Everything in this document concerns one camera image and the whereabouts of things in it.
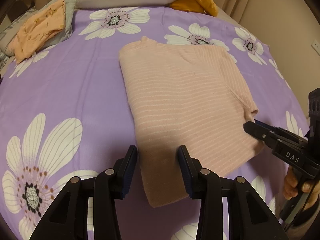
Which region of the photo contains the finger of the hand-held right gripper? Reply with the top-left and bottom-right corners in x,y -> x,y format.
254,119 -> 308,143
243,121 -> 276,153

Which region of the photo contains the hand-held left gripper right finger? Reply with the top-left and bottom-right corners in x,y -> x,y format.
177,145 -> 289,240

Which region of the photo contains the orange printed folded garment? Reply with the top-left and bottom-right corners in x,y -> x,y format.
9,0 -> 66,64

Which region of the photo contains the pink striped sweater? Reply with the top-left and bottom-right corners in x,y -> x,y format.
118,36 -> 265,208

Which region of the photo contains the person's right hand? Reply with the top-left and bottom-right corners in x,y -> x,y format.
283,166 -> 320,213

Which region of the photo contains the grey folded garment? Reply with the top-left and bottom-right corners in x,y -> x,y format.
32,0 -> 75,51

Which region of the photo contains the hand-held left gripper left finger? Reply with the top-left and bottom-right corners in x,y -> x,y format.
29,145 -> 138,240

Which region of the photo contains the purple floral blanket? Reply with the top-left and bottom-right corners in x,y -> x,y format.
0,5 -> 309,240

